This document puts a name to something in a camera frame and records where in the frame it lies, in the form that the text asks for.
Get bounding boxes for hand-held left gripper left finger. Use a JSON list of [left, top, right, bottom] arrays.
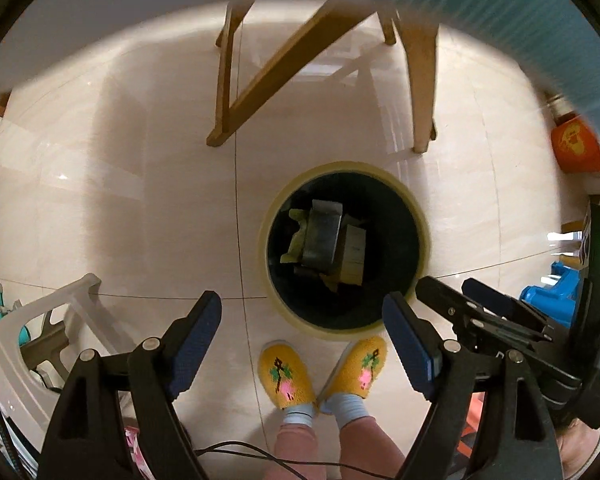
[[39, 290, 224, 480]]

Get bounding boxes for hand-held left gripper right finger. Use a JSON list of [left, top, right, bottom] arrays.
[[381, 291, 566, 480]]

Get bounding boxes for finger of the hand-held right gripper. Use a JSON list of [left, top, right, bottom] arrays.
[[415, 275, 576, 376], [461, 277, 576, 333]]

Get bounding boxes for black trash bin beige rim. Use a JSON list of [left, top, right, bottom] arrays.
[[257, 161, 435, 343]]

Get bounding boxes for cream cardboard box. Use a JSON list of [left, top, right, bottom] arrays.
[[336, 224, 370, 287]]

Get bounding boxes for pale yellow printed packet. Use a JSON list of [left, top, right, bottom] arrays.
[[280, 208, 312, 265]]

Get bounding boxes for white silver printed box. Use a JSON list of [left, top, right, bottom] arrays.
[[301, 199, 345, 267]]

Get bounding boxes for person's right forearm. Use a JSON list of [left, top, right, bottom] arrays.
[[554, 417, 600, 480]]

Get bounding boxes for blue plastic stool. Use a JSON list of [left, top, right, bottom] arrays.
[[520, 259, 583, 313]]

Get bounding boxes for yellow knitted slipper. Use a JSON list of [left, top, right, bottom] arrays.
[[320, 335, 388, 415], [258, 340, 317, 410]]

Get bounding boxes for person's right leg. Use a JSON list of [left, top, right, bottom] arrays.
[[325, 394, 407, 480]]

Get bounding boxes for person's leg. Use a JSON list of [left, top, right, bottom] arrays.
[[274, 402, 317, 480], [325, 394, 407, 480]]

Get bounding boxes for pink floral cloth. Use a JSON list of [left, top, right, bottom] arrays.
[[124, 426, 148, 480]]

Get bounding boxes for person's left leg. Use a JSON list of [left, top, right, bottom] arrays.
[[274, 402, 317, 480]]

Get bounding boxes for red orange bucket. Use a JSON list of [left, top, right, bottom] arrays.
[[551, 119, 600, 175]]

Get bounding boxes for white plastic stool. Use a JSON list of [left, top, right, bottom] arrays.
[[0, 272, 133, 471]]

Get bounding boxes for wooden table legs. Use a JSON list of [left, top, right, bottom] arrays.
[[205, 0, 440, 156]]

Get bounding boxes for black cable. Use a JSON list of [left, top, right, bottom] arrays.
[[194, 441, 397, 480]]

